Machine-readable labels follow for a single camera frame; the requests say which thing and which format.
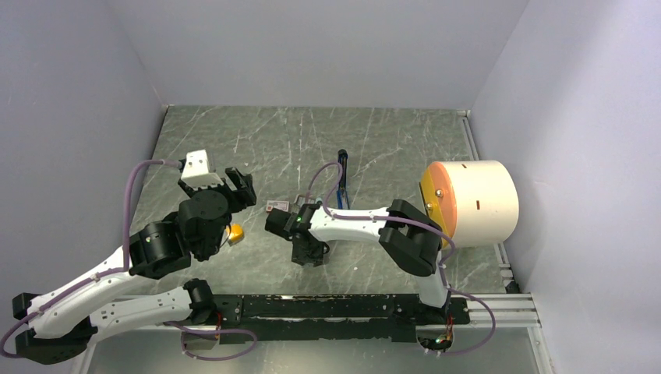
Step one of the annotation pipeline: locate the red white staple box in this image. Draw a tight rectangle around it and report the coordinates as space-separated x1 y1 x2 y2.
266 200 290 213

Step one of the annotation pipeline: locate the cardboard staple tray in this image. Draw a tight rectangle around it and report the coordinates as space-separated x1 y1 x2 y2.
293 194 311 207

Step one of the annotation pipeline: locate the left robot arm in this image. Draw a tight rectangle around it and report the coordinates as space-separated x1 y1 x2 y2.
5 168 256 365

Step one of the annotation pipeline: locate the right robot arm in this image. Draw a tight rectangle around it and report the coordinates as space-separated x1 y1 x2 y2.
265 199 451 323

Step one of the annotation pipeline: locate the yellow capped round object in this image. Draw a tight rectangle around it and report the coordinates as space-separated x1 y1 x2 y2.
225 224 245 246

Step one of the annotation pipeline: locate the white cylinder with coloured lid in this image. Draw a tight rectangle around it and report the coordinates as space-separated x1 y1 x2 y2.
419 161 519 248

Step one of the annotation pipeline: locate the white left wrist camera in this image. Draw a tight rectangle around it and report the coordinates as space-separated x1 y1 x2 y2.
180 150 224 191

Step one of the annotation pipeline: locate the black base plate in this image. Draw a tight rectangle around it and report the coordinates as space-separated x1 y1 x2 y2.
180 294 471 343

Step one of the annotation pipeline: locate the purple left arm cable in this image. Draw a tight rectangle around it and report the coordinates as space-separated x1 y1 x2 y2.
0 158 260 362

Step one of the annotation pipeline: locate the aluminium rail frame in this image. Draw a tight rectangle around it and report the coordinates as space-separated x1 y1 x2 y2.
89 105 539 373

